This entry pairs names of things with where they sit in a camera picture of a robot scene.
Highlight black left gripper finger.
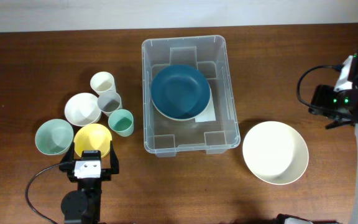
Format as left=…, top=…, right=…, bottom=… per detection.
left=59, top=142, right=75, bottom=172
left=110, top=141, right=119, bottom=174

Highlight mint green small bowl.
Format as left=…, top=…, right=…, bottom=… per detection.
left=35, top=119, right=74, bottom=156

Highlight yellow small bowl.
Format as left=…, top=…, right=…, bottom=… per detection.
left=74, top=123, right=112, bottom=158

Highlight cream shallow bowl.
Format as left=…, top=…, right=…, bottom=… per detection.
left=152, top=89, right=211, bottom=122

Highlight large cream bowl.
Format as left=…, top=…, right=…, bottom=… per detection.
left=242, top=121, right=310, bottom=185

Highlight dark blue bowl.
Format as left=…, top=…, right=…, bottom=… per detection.
left=150, top=64, right=211, bottom=121

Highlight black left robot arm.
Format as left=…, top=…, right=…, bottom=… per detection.
left=59, top=141, right=119, bottom=223

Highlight mint green cup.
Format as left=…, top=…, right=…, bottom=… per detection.
left=108, top=109, right=134, bottom=137

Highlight white small bowl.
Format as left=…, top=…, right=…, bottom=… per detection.
left=64, top=93, right=102, bottom=127

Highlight clear plastic storage bin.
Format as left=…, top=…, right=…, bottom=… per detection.
left=142, top=35, right=241, bottom=157

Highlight grey cup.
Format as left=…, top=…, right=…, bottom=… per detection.
left=97, top=91, right=122, bottom=117

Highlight cream white cup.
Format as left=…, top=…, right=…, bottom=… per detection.
left=90, top=72, right=116, bottom=95

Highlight white label in bin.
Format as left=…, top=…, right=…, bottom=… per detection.
left=195, top=91, right=216, bottom=123

